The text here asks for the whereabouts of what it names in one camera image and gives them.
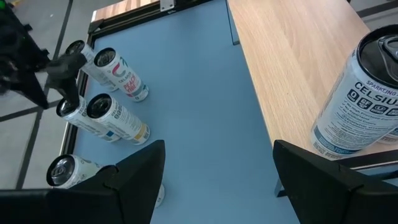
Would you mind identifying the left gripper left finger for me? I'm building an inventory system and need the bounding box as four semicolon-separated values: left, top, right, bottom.
73;139;166;224

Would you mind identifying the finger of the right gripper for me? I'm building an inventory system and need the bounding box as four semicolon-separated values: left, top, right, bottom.
9;73;50;110
46;53;88;106

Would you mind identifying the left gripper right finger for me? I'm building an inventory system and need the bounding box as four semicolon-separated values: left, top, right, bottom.
273;139;363;224

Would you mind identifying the white Celsius can red print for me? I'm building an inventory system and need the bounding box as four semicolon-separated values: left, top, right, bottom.
93;47;150;103

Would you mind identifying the white Celsius can blue band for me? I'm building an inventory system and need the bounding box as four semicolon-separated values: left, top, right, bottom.
55;96;121;143

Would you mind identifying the white Celsius can yellow band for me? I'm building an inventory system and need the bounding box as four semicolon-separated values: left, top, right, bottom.
86;93;151;146

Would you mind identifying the wooden shelf board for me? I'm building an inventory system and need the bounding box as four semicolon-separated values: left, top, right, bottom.
226;0;398;198

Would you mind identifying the blue table mat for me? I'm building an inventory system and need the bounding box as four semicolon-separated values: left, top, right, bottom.
72;0;398;224

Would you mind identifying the silver mounting plate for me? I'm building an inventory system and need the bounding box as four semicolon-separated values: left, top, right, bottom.
159;0;175;12

